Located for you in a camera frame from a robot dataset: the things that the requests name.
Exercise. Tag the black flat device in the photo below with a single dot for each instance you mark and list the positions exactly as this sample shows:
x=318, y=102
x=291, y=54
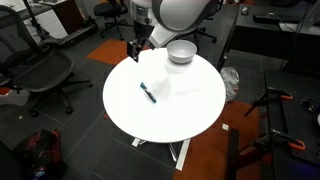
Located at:
x=266, y=18

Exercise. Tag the black tripod stand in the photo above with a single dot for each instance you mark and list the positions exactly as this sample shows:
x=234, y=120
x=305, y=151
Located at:
x=33, y=18

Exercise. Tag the black workbench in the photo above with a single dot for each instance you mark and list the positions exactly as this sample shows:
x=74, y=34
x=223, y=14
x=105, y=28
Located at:
x=293, y=123

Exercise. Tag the small black office chair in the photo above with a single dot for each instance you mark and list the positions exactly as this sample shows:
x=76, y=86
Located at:
x=110, y=8

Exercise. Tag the black low platform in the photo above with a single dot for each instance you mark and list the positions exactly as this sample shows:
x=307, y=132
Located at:
x=73, y=35

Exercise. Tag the white floor object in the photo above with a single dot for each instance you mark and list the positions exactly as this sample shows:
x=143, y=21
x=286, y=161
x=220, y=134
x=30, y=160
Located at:
x=13, y=98

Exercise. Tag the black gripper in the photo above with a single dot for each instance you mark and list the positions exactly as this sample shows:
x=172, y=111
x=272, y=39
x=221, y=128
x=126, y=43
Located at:
x=138, y=43

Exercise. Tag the black swivel chair base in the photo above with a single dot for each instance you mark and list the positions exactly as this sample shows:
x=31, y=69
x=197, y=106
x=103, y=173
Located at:
x=208, y=35

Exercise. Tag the tiny red floor scrap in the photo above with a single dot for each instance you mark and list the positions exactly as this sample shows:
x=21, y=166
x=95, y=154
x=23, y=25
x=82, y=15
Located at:
x=105, y=116

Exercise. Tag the dark wooden cabinet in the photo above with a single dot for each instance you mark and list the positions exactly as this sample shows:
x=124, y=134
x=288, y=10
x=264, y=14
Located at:
x=68, y=15

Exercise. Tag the grey bowl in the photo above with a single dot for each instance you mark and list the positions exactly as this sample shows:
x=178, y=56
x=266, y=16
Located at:
x=181, y=51

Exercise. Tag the white plastic bag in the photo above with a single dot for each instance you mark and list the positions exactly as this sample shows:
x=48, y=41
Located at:
x=230, y=83

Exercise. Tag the grey computer mouse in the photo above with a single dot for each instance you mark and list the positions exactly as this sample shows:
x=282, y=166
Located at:
x=245, y=10

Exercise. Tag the red and black bag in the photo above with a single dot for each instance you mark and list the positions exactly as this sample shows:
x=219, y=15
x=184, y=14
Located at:
x=40, y=153

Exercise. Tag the tiny white floor scrap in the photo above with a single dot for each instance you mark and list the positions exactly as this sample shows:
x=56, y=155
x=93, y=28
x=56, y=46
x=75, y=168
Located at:
x=20, y=117

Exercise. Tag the white desk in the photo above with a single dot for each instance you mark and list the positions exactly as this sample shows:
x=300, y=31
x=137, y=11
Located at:
x=50, y=23

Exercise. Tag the white metal table base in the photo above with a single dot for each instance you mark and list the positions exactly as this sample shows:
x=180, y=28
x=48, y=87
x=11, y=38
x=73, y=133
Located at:
x=183, y=155

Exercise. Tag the small black device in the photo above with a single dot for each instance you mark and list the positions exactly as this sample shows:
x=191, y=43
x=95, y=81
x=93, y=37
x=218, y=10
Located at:
x=310, y=105

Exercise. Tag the black marker pen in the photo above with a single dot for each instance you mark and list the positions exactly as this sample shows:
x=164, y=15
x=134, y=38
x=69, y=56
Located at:
x=148, y=93

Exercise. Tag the white paper scrap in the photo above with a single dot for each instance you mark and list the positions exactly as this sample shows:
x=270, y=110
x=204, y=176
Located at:
x=226, y=127

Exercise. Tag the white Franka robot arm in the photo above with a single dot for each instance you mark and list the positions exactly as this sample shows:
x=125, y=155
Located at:
x=180, y=13

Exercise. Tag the large black mesh office chair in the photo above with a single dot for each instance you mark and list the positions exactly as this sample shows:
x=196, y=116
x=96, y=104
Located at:
x=43, y=71

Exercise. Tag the black desk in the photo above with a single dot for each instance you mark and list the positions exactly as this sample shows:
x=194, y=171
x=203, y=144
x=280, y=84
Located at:
x=260, y=36

